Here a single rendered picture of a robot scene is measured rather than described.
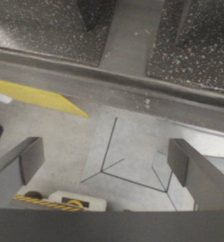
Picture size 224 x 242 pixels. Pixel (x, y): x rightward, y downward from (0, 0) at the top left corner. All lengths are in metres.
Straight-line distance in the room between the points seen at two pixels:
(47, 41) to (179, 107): 0.37
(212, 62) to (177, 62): 0.05
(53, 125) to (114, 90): 0.58
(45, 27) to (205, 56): 0.26
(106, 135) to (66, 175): 0.31
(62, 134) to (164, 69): 0.80
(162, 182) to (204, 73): 0.71
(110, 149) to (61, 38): 0.68
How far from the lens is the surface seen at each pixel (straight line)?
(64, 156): 0.98
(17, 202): 0.75
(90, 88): 0.54
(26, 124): 1.11
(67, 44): 0.30
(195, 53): 0.29
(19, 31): 0.36
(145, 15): 0.33
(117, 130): 0.90
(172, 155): 0.16
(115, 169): 0.90
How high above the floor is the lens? 0.91
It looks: 79 degrees down
